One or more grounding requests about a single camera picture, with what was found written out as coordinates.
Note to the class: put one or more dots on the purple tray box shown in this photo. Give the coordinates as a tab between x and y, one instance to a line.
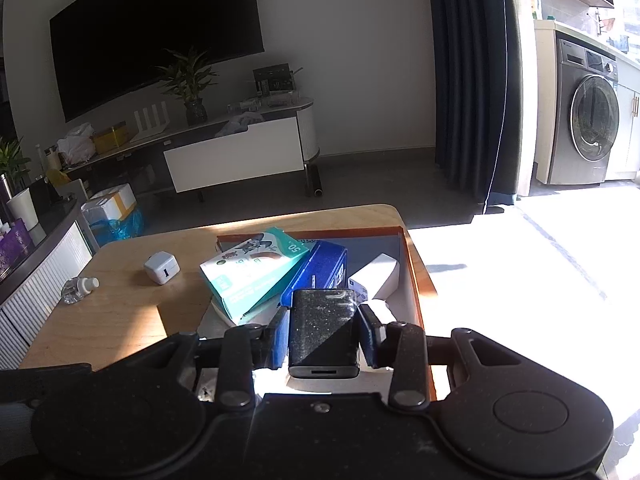
15	245

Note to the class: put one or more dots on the table bamboo plant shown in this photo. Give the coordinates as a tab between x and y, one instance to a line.
14	164

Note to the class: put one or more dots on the blue plastic bag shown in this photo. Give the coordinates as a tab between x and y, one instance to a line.
109	231

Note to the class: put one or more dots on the white barcode box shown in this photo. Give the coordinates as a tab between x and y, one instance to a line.
378	279

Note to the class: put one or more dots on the white router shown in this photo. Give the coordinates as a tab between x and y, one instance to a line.
151	121

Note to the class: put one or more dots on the orange white cardboard tray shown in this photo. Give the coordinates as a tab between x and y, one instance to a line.
381	380

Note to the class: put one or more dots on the round dark coffee table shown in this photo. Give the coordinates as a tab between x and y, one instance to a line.
62	245

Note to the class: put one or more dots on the black green product box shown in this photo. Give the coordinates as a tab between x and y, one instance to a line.
273	79

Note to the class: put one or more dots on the white paper cup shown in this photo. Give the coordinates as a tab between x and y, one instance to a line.
22	207

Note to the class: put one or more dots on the teal cardboard box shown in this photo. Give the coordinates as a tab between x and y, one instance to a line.
247	274

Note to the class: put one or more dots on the black charger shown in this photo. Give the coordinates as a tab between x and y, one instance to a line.
323	340

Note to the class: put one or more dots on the blue plastic case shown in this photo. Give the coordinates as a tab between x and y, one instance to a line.
324	267

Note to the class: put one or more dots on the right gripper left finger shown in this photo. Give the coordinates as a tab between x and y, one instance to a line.
275	339

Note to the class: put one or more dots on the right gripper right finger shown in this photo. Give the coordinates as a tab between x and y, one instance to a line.
377	348

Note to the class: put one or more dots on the dark blue curtain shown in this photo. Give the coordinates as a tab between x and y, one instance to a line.
479	97

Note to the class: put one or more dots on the white plastic bag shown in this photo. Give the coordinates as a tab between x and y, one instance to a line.
77	146

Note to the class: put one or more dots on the yellow tin box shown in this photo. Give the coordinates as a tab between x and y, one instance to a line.
111	138

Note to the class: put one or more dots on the silver washing machine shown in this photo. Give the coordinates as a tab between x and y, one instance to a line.
587	115

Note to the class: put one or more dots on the potted bamboo plant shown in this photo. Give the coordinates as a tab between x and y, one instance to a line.
185	78

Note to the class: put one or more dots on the white TV cabinet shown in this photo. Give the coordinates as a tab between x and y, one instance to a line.
188	159

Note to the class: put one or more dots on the clear glass refill bottle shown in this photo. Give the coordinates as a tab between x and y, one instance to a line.
77	289

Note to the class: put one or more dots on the black wall television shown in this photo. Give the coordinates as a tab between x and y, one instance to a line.
104	49

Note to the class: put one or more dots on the cardboard box on floor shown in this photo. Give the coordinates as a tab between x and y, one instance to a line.
112	204

